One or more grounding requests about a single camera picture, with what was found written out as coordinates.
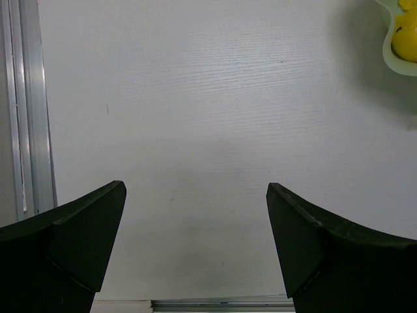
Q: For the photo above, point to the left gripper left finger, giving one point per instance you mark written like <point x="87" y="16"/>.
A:
<point x="56" y="261"/>

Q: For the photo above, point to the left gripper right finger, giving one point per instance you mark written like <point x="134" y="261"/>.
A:
<point x="331" y="264"/>

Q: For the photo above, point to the yellow fake pear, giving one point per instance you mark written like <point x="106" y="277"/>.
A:
<point x="404" y="38"/>

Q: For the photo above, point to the green glass fruit bowl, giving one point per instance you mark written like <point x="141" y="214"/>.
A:
<point x="389" y="11"/>

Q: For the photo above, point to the white front cover panel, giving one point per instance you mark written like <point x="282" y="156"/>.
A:
<point x="107" y="306"/>

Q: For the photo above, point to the front aluminium frame rail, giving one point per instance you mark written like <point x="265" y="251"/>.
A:
<point x="266" y="303"/>

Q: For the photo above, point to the aluminium frame rail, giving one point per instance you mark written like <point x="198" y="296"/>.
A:
<point x="25" y="131"/>
<point x="266" y="303"/>

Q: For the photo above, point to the left aluminium frame rail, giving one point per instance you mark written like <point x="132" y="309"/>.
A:
<point x="25" y="131"/>

